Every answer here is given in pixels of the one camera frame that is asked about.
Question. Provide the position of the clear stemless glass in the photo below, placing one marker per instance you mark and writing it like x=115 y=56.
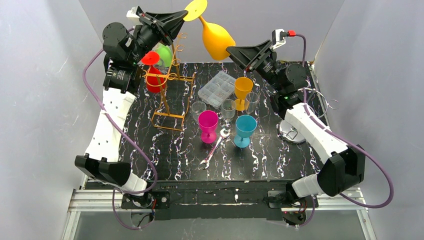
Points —
x=228 y=109

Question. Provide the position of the silver combination wrench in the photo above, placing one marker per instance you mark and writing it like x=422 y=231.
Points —
x=224 y=134

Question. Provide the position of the silver wire glass rack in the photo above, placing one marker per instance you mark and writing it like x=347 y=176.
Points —
x=289 y=133

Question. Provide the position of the gold wire glass rack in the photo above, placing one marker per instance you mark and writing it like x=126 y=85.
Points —
x=176 y=92

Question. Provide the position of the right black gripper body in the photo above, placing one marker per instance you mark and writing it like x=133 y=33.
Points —
x=259 y=57

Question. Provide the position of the blue wine glass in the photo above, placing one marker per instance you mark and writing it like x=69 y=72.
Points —
x=245 y=127

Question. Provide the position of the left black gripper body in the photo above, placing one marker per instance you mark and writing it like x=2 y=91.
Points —
x=154 y=27

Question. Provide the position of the red wine glass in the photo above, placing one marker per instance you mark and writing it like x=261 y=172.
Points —
x=151 y=59

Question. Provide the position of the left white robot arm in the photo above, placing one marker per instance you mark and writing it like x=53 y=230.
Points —
x=124 y=49

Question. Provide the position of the green wine glass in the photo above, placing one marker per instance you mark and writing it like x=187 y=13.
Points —
x=164 y=53

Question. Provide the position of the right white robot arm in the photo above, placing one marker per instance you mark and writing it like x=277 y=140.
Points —
x=343 y=163

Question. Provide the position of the orange glass yellow base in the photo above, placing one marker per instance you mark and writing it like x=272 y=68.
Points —
x=243 y=86

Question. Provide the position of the aluminium frame rail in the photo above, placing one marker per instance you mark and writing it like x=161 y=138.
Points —
x=177 y=154

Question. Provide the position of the clear tumbler glass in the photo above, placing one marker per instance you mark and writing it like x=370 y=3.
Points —
x=197 y=108

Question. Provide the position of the clear wine glass rear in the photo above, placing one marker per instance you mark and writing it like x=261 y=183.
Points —
x=160 y=65

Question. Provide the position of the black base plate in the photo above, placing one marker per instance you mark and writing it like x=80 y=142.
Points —
x=222 y=199

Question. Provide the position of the clear champagne flute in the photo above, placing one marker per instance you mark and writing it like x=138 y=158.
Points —
x=251 y=102

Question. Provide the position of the orange glass yellow foot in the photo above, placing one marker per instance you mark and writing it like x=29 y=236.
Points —
x=216 y=39

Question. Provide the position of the clear plastic screw box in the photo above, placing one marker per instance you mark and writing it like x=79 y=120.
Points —
x=218 y=89

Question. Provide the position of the pink wine glass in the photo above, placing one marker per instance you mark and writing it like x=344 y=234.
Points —
x=208 y=121

